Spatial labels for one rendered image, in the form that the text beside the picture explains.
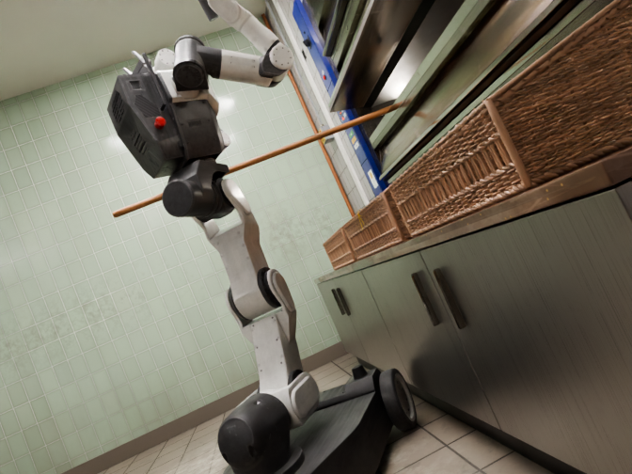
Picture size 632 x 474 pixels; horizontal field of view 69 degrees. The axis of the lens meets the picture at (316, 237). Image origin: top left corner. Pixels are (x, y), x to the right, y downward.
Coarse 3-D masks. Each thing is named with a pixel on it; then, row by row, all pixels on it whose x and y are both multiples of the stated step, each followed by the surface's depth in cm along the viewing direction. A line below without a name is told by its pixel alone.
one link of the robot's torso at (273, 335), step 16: (272, 272) 153; (272, 288) 148; (288, 288) 156; (288, 304) 151; (240, 320) 155; (256, 320) 158; (272, 320) 150; (288, 320) 150; (256, 336) 151; (272, 336) 148; (288, 336) 150; (256, 352) 149; (272, 352) 146; (288, 352) 147; (272, 368) 144; (288, 368) 143; (272, 384) 141; (288, 384) 139
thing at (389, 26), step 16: (384, 0) 164; (400, 0) 167; (416, 0) 169; (368, 16) 172; (384, 16) 174; (400, 16) 177; (368, 32) 183; (384, 32) 186; (400, 32) 189; (352, 48) 197; (368, 48) 196; (384, 48) 199; (352, 64) 207; (368, 64) 211; (384, 64) 214; (352, 80) 223; (368, 80) 228; (336, 96) 238; (352, 96) 243; (368, 96) 248
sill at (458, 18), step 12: (468, 0) 140; (456, 12) 148; (468, 12) 142; (456, 24) 150; (444, 36) 158; (432, 48) 168; (432, 60) 171; (420, 72) 182; (408, 84) 194; (396, 108) 214; (384, 120) 231
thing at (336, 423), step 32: (352, 384) 157; (256, 416) 117; (288, 416) 127; (320, 416) 151; (352, 416) 137; (384, 416) 149; (224, 448) 115; (256, 448) 113; (288, 448) 120; (320, 448) 123; (352, 448) 122; (384, 448) 138
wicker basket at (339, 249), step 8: (336, 232) 199; (344, 232) 190; (328, 240) 220; (336, 240) 207; (344, 240) 190; (328, 248) 233; (336, 248) 216; (344, 248) 198; (352, 248) 189; (328, 256) 242; (336, 256) 223; (344, 256) 203; (352, 256) 189; (336, 264) 232; (344, 264) 210
